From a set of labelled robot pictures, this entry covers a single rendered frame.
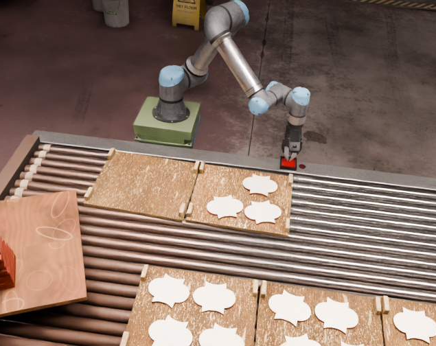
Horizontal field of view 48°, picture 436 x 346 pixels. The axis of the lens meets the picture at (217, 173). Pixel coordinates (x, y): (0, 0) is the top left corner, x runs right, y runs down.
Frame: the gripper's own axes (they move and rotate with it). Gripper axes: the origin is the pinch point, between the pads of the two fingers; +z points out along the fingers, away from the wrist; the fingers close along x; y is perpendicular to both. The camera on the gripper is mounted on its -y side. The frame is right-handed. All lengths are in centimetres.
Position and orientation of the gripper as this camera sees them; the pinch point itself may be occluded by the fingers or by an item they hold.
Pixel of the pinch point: (288, 159)
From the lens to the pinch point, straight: 228.1
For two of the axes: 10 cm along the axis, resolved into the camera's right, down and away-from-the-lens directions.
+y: 1.2, -6.5, 7.5
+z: -0.5, 7.5, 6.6
